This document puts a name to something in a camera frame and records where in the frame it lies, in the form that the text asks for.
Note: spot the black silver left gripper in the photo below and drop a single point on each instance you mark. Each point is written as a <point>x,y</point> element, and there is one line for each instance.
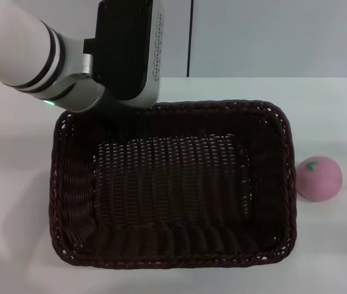
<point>124,52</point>

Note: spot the dark brown woven basket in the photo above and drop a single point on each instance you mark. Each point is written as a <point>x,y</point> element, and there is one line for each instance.
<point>176,196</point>

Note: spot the pink peach toy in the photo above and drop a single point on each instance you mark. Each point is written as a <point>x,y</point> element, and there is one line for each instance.
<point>320,183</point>

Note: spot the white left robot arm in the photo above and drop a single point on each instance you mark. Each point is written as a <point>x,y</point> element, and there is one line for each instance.
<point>14,46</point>

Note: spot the black vertical wall strip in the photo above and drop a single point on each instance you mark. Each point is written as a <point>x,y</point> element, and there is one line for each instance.
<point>190,36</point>

